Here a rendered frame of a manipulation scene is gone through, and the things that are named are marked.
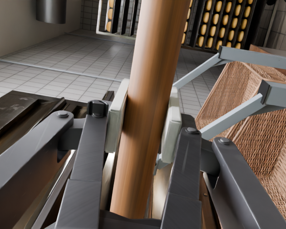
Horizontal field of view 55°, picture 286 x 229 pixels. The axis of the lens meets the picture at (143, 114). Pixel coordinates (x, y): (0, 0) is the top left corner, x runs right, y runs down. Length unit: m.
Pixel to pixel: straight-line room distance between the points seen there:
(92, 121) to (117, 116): 0.02
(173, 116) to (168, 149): 0.02
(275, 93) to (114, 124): 0.49
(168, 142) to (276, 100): 0.47
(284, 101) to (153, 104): 0.47
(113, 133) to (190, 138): 0.05
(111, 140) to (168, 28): 0.08
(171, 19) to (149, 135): 0.08
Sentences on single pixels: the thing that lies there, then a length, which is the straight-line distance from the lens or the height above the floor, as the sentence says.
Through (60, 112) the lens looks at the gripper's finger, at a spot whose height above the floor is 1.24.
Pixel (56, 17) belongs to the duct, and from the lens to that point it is 3.31.
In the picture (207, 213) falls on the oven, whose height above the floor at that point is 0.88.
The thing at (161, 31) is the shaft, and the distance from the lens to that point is 0.17.
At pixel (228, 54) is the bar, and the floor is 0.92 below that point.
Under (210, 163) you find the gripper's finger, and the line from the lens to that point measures 0.16.
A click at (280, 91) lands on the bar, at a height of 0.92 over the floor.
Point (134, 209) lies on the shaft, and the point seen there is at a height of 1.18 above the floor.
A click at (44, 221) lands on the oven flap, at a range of 0.82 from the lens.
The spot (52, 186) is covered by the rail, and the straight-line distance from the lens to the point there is 0.93.
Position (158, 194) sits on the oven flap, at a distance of 1.20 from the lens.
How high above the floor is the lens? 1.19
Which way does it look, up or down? level
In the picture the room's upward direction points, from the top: 80 degrees counter-clockwise
